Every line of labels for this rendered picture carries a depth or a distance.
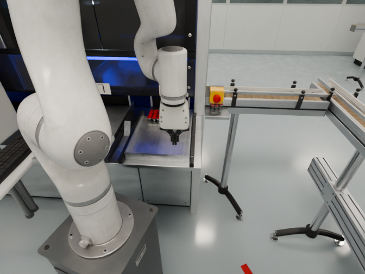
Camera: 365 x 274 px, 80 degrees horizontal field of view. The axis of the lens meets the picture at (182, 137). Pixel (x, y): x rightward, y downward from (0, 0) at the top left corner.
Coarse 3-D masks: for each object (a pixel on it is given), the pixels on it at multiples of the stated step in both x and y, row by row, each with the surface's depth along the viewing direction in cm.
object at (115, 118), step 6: (132, 102) 122; (108, 108) 123; (114, 108) 123; (120, 108) 123; (126, 108) 123; (132, 108) 121; (108, 114) 118; (114, 114) 118; (120, 114) 118; (126, 114) 112; (114, 120) 113; (120, 120) 113; (114, 126) 108; (120, 126) 104; (114, 132) 104; (114, 138) 97
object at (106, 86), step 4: (96, 84) 110; (100, 84) 110; (104, 84) 110; (108, 84) 110; (100, 88) 111; (104, 88) 111; (108, 88) 111; (100, 92) 113; (104, 92) 113; (108, 92) 113
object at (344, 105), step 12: (312, 84) 140; (324, 84) 131; (336, 84) 130; (336, 96) 119; (348, 96) 119; (336, 108) 115; (348, 108) 113; (360, 108) 113; (336, 120) 115; (348, 120) 106; (360, 120) 104; (348, 132) 105; (360, 132) 98; (360, 144) 97
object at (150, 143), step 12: (144, 120) 113; (144, 132) 104; (156, 132) 104; (132, 144) 96; (144, 144) 96; (156, 144) 96; (168, 144) 96; (180, 144) 96; (132, 156) 88; (144, 156) 87; (156, 156) 87; (168, 156) 86; (180, 156) 86
